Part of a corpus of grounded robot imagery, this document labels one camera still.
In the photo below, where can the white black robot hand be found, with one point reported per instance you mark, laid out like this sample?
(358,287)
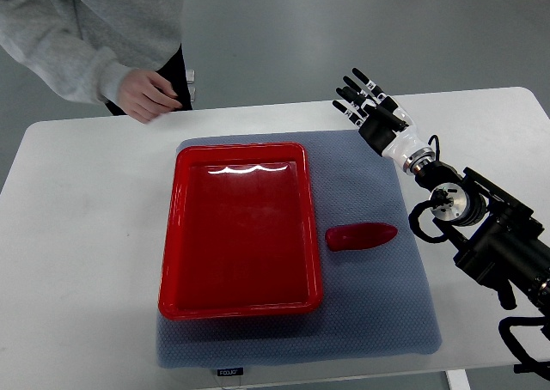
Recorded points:
(385,126)

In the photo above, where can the lower metal floor plate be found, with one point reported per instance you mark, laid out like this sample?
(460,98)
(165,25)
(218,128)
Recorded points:
(192,93)

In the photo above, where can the blue-grey mesh mat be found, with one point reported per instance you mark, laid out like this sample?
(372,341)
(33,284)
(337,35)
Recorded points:
(376,302)

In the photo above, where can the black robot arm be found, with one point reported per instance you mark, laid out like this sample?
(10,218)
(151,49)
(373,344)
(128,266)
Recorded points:
(495,235)

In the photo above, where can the red plastic tray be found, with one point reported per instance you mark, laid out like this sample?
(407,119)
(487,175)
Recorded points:
(241,238)

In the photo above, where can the red pepper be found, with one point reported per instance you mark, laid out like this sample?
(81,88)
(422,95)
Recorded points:
(359,236)

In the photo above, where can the upper metal floor plate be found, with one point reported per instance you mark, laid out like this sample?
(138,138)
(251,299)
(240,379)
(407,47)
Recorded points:
(190,76)

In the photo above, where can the grey sweatshirt sleeve forearm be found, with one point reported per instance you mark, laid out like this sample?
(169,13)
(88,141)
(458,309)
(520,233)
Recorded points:
(49,42)

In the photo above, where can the person's bare hand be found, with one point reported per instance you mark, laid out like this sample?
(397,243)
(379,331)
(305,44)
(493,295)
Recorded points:
(145,95)

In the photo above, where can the metal floor plate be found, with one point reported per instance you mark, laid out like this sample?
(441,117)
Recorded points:
(192,93)
(190,76)

